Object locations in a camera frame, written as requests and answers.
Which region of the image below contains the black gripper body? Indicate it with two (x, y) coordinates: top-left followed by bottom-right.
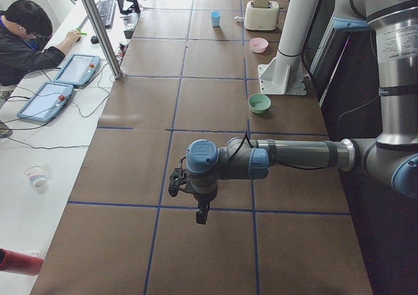
(193, 191), (216, 208)

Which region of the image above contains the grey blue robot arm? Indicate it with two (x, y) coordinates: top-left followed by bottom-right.
(169, 0), (417, 224)

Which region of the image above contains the green bowl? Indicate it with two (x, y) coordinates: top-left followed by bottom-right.
(248, 93), (271, 114)

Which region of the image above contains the pink bowl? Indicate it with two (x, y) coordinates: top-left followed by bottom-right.
(249, 37), (269, 54)

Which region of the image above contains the paper cup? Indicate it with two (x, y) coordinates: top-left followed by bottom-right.
(25, 166), (47, 188)

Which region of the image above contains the upper teach pendant tablet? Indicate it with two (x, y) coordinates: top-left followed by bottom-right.
(54, 54), (101, 88)

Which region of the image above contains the teach pendant tablet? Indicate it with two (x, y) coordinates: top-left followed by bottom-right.
(54, 54), (101, 88)
(17, 82), (74, 123)

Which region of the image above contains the lower teach pendant tablet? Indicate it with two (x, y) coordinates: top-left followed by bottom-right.
(17, 82), (74, 123)

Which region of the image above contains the black computer mouse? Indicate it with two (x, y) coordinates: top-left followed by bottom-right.
(91, 36), (99, 44)

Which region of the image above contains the cream toaster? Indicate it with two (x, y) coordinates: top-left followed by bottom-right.
(244, 1), (280, 31)

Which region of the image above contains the red cylinder object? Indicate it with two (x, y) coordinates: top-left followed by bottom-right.
(1, 249), (44, 276)

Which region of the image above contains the toast slice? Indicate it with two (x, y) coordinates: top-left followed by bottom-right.
(253, 0), (269, 8)

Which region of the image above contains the green pen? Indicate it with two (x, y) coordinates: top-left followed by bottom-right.
(76, 29), (88, 36)

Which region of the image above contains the black keyboard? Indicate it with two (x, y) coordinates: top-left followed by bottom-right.
(97, 0), (116, 29)

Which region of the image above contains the seated person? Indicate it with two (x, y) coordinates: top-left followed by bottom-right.
(1, 0), (82, 86)

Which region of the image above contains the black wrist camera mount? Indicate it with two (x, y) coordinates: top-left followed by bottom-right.
(168, 168), (187, 197)

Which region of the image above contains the white mounting post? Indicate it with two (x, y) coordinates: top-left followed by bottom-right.
(258, 0), (319, 95)

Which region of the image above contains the aluminium frame post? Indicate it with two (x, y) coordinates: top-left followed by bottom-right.
(81, 0), (123, 80)

